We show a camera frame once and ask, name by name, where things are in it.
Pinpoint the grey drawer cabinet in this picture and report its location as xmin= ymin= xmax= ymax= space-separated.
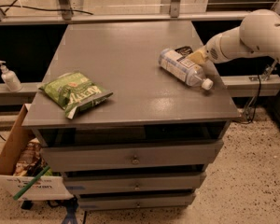
xmin=23 ymin=21 xmax=238 ymax=200

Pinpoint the black cable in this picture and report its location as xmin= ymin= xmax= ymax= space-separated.
xmin=0 ymin=0 xmax=94 ymax=17

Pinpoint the blue clamp stand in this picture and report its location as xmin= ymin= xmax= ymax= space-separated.
xmin=61 ymin=198 xmax=78 ymax=224

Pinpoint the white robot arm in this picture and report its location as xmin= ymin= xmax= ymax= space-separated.
xmin=187 ymin=9 xmax=280 ymax=65

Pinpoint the black rxbar chocolate wrapper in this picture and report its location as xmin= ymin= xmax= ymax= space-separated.
xmin=175 ymin=46 xmax=193 ymax=57

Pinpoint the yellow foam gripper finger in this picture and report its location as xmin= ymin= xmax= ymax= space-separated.
xmin=187 ymin=47 xmax=208 ymax=65

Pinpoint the white pump dispenser bottle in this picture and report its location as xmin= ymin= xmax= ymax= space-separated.
xmin=0 ymin=61 xmax=22 ymax=91

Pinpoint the cardboard box with snacks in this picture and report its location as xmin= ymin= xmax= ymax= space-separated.
xmin=0 ymin=104 xmax=73 ymax=201

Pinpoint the clear plastic water bottle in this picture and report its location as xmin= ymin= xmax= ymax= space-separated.
xmin=159 ymin=49 xmax=214 ymax=91

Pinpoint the bottom grey drawer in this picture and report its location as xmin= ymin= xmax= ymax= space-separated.
xmin=78 ymin=192 xmax=195 ymax=211

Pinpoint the middle grey drawer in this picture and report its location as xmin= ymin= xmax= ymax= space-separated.
xmin=63 ymin=172 xmax=206 ymax=194

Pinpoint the grey drawer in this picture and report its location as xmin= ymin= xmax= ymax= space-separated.
xmin=78 ymin=192 xmax=195 ymax=211
xmin=41 ymin=140 xmax=223 ymax=172
xmin=63 ymin=172 xmax=206 ymax=194

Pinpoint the green stick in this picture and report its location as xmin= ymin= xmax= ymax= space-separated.
xmin=13 ymin=165 xmax=50 ymax=201

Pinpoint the top grey drawer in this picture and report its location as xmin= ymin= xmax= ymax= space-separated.
xmin=41 ymin=140 xmax=223 ymax=172

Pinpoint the green chip bag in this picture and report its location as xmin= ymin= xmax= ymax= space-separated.
xmin=39 ymin=72 xmax=113 ymax=119

